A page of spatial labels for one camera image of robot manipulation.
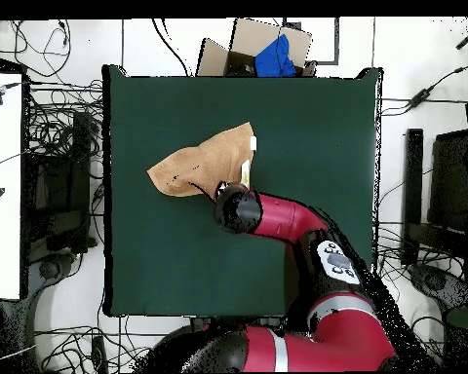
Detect orange terry towel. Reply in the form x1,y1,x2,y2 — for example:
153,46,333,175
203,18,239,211
146,121,258,199

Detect dark green table cloth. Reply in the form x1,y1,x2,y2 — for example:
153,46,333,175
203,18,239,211
101,63,384,318

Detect blue cloth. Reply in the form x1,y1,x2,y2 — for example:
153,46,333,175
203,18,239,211
253,33,298,78

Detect brown cardboard box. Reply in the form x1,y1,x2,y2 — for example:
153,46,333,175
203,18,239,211
195,17,318,78

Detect grey stand leg with caster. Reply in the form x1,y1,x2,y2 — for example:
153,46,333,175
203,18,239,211
407,262,468,315
25,251,78,286

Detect black upright bar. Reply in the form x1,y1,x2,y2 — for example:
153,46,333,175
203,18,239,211
400,128,425,269

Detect black power adapter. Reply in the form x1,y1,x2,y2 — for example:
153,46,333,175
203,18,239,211
407,87,437,110

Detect white desk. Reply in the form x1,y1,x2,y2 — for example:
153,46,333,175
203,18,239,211
0,71,25,301

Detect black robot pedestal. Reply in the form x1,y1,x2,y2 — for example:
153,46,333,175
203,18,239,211
188,316,288,332

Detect black cable tangle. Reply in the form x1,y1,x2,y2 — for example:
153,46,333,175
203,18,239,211
373,219,467,372
22,77,105,243
33,314,169,374

